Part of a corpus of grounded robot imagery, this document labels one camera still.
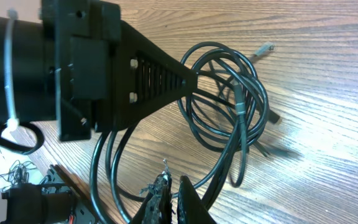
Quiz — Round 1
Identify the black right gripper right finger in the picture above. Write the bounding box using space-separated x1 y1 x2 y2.
177 175 216 224

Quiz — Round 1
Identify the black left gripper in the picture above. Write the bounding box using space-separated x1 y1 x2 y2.
41 0 197 141

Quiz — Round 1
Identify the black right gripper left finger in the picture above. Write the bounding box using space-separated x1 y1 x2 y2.
130 172 172 224

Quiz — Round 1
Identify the black long looped cable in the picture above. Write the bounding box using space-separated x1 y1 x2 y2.
88 46 270 224

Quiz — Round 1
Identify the black short usb cable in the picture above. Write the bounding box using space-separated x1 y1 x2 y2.
194 41 276 189

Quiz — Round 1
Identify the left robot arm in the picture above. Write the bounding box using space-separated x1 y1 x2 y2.
0 0 197 155

